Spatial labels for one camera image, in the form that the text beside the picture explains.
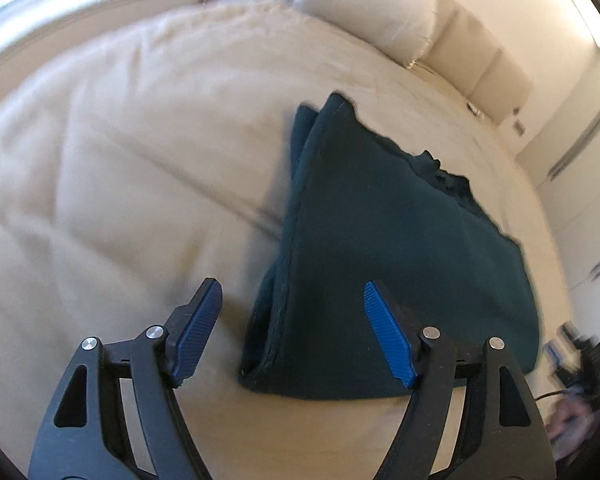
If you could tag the beige padded headboard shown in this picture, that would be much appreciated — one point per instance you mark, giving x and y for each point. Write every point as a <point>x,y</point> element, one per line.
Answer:
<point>480,70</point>

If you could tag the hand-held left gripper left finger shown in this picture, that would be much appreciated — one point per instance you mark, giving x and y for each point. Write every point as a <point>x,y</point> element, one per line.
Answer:
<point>197,332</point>

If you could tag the white pillow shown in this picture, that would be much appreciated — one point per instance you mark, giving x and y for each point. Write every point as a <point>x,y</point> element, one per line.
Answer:
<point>370,5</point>

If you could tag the beige window ledge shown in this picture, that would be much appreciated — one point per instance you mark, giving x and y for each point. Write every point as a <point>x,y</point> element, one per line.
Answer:
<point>55,25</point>

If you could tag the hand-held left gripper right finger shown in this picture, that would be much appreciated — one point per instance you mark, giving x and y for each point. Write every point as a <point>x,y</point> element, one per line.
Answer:
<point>387,332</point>

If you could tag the wall socket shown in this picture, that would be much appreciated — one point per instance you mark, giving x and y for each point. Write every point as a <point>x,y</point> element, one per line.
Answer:
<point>519,127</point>

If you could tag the bed with beige sheet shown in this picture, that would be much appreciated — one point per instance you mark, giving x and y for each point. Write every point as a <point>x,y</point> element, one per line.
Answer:
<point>130,160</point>

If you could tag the dark green sweater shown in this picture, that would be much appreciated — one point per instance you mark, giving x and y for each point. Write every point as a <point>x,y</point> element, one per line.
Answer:
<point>385,240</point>

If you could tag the white wardrobe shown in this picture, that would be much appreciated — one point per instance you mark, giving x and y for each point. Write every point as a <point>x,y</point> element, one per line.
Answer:
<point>580,210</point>

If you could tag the small white crumpled item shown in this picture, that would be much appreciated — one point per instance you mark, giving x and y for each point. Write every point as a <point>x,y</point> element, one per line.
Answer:
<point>474,109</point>

